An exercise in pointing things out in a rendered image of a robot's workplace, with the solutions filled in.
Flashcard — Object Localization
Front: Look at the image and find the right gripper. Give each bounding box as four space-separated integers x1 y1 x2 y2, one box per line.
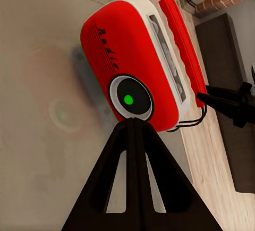
197 82 255 128

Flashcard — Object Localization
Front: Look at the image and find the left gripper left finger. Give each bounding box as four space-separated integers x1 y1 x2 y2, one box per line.
61 117 141 231

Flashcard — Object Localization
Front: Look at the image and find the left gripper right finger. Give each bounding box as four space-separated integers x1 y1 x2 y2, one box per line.
133 117 223 231

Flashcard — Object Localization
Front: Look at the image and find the radio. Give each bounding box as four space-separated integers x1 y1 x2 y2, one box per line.
80 0 208 132

